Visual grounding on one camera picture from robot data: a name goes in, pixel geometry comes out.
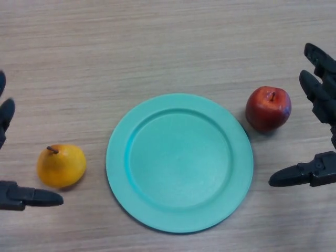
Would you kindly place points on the yellow pear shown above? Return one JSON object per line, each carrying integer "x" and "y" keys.
{"x": 61, "y": 165}

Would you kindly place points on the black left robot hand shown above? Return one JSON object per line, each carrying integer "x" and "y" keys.
{"x": 15, "y": 195}

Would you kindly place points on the green round plate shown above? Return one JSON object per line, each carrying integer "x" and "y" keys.
{"x": 179, "y": 163}

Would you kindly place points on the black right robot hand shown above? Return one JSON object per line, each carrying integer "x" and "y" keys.
{"x": 320, "y": 99}

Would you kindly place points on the red apple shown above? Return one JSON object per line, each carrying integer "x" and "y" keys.
{"x": 267, "y": 109}

